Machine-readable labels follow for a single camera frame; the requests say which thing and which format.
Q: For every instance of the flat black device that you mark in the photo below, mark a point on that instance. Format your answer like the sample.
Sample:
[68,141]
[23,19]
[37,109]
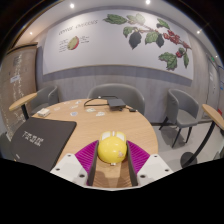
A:
[116,102]

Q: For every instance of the coffee plant wall mural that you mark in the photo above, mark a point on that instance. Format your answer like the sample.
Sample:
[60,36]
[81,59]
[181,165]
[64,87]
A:
[110,43]

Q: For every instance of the grey door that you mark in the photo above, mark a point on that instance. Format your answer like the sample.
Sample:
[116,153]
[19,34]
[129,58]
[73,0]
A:
[213,83]

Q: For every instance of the small white box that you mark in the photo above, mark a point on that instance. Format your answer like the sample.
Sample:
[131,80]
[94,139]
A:
[43,112]

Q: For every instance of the black mouse pad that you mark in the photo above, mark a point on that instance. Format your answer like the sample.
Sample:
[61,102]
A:
[43,136]

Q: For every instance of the wooden wall panel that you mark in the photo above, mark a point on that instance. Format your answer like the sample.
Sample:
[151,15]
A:
[16,76]

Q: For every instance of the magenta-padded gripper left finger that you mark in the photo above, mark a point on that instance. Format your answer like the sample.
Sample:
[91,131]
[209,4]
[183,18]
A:
[85,156]

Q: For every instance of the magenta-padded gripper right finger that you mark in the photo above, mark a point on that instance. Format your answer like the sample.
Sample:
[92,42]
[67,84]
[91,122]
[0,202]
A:
[138,156]

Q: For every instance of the grey armchair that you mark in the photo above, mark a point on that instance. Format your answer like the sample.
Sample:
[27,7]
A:
[181,108]
[115,90]
[48,96]
[4,145]

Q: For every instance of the small white sticker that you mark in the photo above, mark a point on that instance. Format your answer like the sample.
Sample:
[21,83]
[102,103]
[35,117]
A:
[100,113]
[91,109]
[74,113]

